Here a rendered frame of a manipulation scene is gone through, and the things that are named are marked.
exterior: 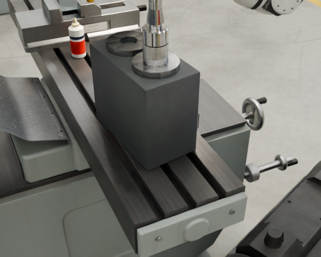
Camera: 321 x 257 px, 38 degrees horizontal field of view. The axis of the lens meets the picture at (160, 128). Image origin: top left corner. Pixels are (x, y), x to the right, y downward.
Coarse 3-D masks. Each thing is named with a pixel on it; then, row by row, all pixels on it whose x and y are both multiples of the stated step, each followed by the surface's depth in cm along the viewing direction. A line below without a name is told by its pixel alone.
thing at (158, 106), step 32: (128, 32) 96; (96, 64) 96; (128, 64) 88; (96, 96) 102; (128, 96) 88; (160, 96) 84; (192, 96) 88; (128, 128) 93; (160, 128) 88; (192, 128) 93; (160, 160) 93
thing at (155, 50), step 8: (144, 40) 83; (152, 40) 82; (160, 40) 82; (168, 40) 84; (144, 48) 84; (152, 48) 83; (160, 48) 83; (168, 48) 85; (144, 56) 85; (152, 56) 84; (160, 56) 84; (168, 56) 86; (152, 64) 85; (160, 64) 85
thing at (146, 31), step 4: (148, 24) 84; (164, 24) 84; (144, 28) 82; (148, 28) 82; (160, 28) 82; (164, 28) 82; (168, 28) 83; (144, 32) 82; (148, 32) 81; (152, 32) 81; (156, 32) 81; (160, 32) 81; (164, 32) 82; (168, 32) 83; (148, 36) 82; (152, 36) 81; (156, 36) 81; (160, 36) 82
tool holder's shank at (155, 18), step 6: (150, 0) 79; (156, 0) 79; (162, 0) 80; (150, 6) 80; (156, 6) 79; (162, 6) 80; (150, 12) 80; (156, 12) 80; (162, 12) 81; (150, 18) 81; (156, 18) 80; (162, 18) 81; (150, 24) 81; (156, 24) 81
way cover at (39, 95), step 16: (0, 80) 127; (16, 80) 131; (32, 80) 134; (0, 96) 118; (16, 96) 124; (32, 96) 126; (0, 112) 110; (16, 112) 117; (32, 112) 119; (48, 112) 121; (0, 128) 103; (16, 128) 109; (32, 128) 113; (48, 128) 114; (64, 128) 116
